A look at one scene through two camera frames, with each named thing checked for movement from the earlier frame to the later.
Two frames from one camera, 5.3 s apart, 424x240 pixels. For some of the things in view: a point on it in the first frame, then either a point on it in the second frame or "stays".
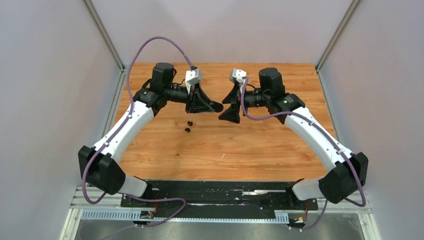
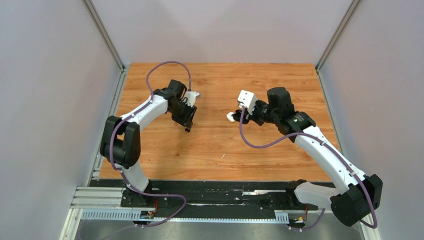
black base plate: [220, 194] stays
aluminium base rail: [94, 194] stays
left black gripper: [197, 100] -> [187, 120]
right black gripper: [233, 98] -> [252, 117]
